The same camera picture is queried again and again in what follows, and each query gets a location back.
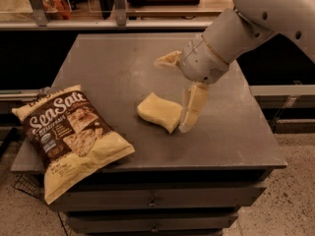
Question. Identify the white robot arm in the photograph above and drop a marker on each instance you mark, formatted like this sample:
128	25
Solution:
246	26

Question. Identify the orange snack bag behind glass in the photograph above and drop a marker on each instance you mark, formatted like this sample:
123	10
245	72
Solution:
57	6

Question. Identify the black wire rack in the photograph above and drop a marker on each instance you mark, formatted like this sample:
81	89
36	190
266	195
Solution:
27	184

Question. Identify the drawer knob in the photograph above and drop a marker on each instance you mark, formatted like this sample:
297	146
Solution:
152	202
154	229

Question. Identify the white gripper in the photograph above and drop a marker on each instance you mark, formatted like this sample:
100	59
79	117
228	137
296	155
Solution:
201	62

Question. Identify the yellow sponge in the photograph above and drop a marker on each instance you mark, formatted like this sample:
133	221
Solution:
159	111

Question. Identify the grey drawer cabinet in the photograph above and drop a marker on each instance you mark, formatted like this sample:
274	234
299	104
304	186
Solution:
200	179

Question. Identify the top drawer knob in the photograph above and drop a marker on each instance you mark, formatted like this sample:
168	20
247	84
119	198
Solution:
152	202

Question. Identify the metal rail with brackets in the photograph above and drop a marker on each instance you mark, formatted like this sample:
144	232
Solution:
30	14

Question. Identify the brown sea salt chip bag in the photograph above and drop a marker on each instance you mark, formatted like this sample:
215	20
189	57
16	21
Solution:
71	137

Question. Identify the lower drawer knob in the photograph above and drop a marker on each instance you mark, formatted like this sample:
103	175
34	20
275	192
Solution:
154	229

